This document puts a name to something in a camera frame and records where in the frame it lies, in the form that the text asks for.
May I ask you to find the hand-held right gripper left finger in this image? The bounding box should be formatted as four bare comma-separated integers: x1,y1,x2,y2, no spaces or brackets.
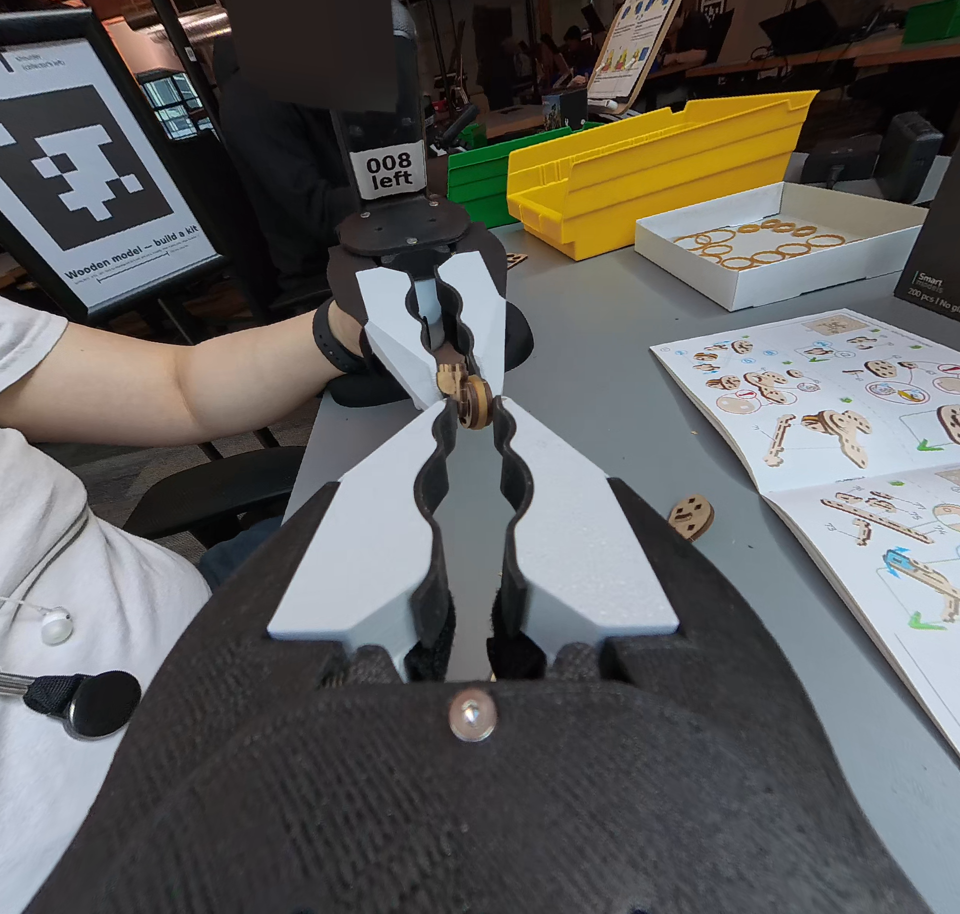
267,403,460,683

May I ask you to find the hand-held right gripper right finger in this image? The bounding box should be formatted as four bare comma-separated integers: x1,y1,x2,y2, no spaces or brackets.
491,398,680,681

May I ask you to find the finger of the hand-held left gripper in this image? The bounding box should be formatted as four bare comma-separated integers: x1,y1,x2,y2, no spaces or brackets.
437,249,508,401
354,268,451,411

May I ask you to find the small wooden gear assembly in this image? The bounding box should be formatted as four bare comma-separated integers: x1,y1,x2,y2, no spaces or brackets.
436,359,496,431

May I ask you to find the person's left forearm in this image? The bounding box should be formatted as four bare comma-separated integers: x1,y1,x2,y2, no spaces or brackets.
0,313,335,435

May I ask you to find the person's left hand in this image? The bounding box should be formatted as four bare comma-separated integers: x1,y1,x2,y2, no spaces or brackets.
328,305,370,364

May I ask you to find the black wristband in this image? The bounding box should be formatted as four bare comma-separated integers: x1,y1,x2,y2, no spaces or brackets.
312,298,370,375

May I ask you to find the green plastic bin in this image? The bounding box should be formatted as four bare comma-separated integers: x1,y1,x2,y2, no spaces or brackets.
902,0,960,47
447,121,601,229

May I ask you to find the oval slotted wooden disc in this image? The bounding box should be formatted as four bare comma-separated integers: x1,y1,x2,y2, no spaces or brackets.
667,494,715,542

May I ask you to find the black office chair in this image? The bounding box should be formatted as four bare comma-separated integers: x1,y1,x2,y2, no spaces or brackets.
120,445,307,551

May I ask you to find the yellow plastic bin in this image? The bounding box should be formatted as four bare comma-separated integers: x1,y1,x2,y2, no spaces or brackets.
506,89,820,261

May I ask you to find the open instruction booklet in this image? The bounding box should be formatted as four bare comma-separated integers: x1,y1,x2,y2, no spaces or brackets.
648,308,960,754

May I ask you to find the white cardboard box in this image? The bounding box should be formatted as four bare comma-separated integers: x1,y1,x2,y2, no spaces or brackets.
633,181,930,313

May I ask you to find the group of wooden rings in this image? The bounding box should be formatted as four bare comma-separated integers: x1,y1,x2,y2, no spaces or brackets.
672,217,845,270

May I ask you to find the framed marker sign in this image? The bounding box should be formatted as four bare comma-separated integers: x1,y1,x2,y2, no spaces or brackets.
0,7,230,323

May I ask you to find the person's white shirt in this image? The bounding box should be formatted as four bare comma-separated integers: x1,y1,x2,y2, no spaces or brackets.
0,295,215,914

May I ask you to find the white earbud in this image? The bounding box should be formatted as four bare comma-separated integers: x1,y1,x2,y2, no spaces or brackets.
0,595,75,647

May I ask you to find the instruction sheet board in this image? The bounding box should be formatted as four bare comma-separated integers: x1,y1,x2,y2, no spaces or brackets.
585,0,699,116

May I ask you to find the black equipment case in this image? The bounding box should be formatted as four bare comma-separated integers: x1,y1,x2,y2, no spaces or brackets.
873,112,946,204

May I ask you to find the black model kit box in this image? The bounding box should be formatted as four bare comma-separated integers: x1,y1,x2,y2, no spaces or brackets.
892,172,960,323

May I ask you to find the black lanyard clip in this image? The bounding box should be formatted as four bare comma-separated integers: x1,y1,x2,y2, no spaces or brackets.
0,670,144,741

